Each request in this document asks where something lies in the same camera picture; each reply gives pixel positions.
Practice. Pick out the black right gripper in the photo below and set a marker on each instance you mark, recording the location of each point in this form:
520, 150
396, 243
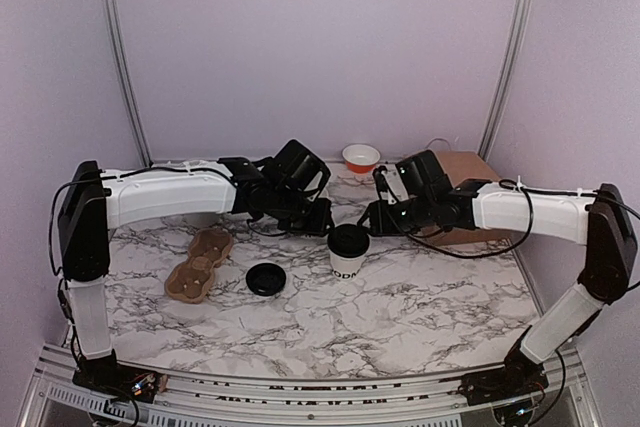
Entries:
380, 221

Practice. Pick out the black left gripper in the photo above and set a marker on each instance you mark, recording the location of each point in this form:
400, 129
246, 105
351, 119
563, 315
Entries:
318, 226

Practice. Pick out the black plastic cup lid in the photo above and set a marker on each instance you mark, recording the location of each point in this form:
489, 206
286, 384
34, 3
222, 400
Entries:
348, 241

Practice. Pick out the white paper cup with print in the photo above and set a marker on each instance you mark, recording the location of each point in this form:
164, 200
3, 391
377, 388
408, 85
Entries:
345, 267

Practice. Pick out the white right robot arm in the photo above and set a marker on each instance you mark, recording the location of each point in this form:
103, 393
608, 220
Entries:
597, 219

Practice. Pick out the orange white ceramic bowl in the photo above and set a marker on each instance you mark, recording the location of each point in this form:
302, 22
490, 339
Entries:
360, 158

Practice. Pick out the brown cardboard cup carrier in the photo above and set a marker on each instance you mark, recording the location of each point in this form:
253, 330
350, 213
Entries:
191, 280

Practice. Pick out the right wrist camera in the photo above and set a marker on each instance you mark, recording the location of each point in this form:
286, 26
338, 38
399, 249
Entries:
389, 184

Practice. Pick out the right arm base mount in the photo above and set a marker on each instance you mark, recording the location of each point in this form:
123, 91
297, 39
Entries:
502, 383

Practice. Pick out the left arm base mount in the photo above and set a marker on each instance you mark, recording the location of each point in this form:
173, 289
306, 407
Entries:
107, 375

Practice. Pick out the left aluminium frame post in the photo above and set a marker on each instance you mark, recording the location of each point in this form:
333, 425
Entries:
117, 44

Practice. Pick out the aluminium frame post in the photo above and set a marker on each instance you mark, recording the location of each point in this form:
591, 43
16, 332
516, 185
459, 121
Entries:
117, 44
515, 41

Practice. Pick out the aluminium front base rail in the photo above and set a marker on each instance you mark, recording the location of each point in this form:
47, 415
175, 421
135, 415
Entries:
193, 399

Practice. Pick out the right aluminium frame post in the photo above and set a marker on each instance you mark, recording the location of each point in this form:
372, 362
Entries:
515, 41

